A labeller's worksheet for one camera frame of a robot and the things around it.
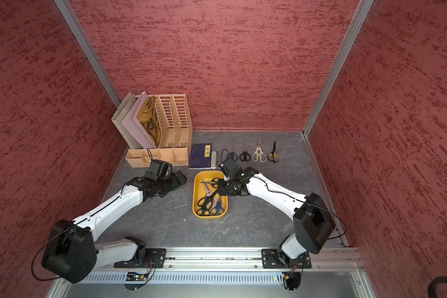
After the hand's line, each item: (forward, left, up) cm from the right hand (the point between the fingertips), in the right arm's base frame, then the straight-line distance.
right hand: (221, 194), depth 82 cm
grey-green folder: (+31, +48, +21) cm, 61 cm away
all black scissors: (-1, +8, -8) cm, 11 cm away
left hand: (+5, +20, -1) cm, 21 cm away
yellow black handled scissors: (+28, -31, -10) cm, 43 cm away
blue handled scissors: (-4, +2, -8) cm, 9 cm away
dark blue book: (+28, +13, -9) cm, 32 cm away
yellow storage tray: (+10, +9, -8) cm, 16 cm away
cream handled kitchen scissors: (+31, -22, -11) cm, 39 cm away
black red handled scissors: (+30, -13, -11) cm, 35 cm away
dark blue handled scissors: (+30, -6, -10) cm, 32 cm away
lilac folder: (+30, +44, +14) cm, 55 cm away
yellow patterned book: (+39, +40, +12) cm, 57 cm away
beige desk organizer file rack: (+49, +32, -9) cm, 60 cm away
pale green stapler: (+24, +5, -7) cm, 26 cm away
